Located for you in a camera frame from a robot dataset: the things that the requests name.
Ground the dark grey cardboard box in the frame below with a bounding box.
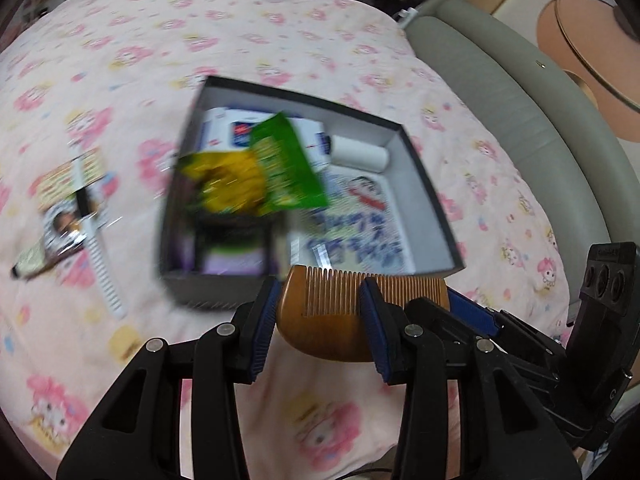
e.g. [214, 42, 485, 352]
[159, 76, 466, 311]

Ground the green yellow snack packet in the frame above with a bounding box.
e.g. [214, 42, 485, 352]
[177, 112, 331, 218]

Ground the cartoon printed card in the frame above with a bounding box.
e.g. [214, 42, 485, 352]
[287, 167, 406, 281]

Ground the yellow label card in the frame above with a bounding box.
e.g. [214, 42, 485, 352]
[32, 150, 108, 206]

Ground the black booklet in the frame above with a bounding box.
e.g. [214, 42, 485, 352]
[190, 210, 291, 276]

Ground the wooden comb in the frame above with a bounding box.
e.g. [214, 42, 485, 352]
[275, 265, 451, 363]

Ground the pink cartoon printed blanket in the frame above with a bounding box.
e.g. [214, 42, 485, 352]
[0, 0, 571, 480]

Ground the white wet wipes pack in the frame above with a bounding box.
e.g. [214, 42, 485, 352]
[197, 107, 333, 171]

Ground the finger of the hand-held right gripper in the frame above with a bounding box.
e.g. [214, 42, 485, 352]
[406, 297, 568, 396]
[446, 286, 571, 361]

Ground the white paper roll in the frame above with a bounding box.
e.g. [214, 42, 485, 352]
[330, 134, 391, 175]

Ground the grey padded headboard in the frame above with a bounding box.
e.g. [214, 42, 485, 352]
[405, 0, 631, 271]

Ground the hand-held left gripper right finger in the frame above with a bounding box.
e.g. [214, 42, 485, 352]
[357, 277, 583, 480]

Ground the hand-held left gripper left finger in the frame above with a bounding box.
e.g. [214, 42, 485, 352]
[56, 275, 283, 480]

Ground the cartoon figure sticker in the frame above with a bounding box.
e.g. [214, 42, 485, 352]
[42, 185, 113, 256]

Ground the white smartwatch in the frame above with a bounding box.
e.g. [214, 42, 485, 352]
[70, 157, 128, 320]

